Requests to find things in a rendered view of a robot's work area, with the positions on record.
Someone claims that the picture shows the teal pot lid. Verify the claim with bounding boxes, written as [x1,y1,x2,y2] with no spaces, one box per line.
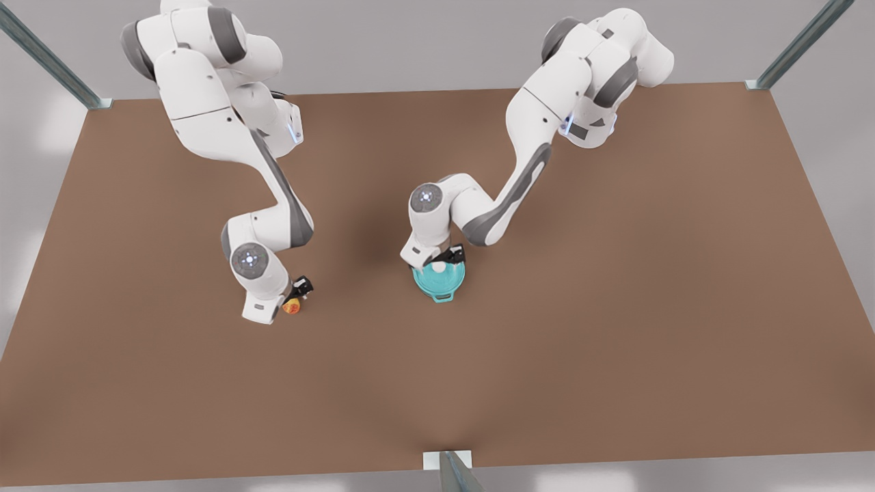
[413,260,466,294]

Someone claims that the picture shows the teal pot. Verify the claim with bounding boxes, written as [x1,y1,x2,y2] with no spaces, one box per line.
[412,262,467,304]

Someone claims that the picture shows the silver frame post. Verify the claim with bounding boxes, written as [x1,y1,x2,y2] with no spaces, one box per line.
[0,3,113,110]
[745,0,857,91]
[423,450,486,492]

